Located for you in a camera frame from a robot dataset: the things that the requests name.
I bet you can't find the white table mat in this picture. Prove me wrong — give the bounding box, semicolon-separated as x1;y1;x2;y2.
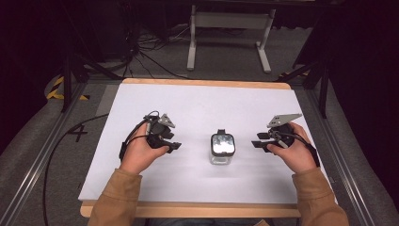
77;82;338;205

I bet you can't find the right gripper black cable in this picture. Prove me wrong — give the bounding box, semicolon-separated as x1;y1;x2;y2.
275;131;322;168

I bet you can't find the aluminium floor rail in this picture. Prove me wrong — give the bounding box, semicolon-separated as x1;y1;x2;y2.
305;88;378;226
0;81;91;226

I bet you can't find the clear jar with black lid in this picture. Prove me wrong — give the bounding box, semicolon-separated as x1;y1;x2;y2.
209;128;237;167

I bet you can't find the tangle of black floor cables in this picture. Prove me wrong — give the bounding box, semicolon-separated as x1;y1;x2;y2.
123;22;196;80

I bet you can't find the person's right hand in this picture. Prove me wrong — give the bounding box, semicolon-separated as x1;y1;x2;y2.
265;121;318;175

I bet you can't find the yellow black hazard tape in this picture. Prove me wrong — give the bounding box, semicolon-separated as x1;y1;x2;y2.
45;75;90;102

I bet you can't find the person's left hand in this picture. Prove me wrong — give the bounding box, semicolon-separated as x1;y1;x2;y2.
120;123;170;175

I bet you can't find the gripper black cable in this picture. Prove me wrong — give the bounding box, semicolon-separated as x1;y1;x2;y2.
119;110;162;162
275;131;322;168

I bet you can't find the black metal stand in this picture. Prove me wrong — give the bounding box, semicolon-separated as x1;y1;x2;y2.
276;56;331;120
60;46;124;114

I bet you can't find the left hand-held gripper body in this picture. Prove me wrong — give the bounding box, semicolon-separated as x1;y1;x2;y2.
144;113;177;149

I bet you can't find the white metal table frame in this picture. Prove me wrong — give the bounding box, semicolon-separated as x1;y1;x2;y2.
186;4;278;75

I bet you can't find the black floor cable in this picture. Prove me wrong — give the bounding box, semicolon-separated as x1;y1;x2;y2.
41;113;109;226

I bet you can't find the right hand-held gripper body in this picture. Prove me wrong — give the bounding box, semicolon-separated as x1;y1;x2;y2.
266;113;304;149

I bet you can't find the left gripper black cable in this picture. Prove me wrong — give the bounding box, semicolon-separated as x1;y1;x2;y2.
119;110;162;162

